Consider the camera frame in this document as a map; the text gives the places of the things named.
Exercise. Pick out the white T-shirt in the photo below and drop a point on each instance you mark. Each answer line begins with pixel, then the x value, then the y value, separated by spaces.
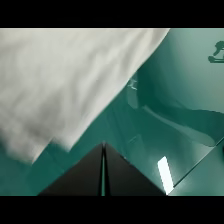
pixel 63 83

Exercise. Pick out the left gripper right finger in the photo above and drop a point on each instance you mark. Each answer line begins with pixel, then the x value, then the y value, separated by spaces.
pixel 130 180

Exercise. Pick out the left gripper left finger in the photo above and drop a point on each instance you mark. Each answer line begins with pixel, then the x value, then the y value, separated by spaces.
pixel 80 178

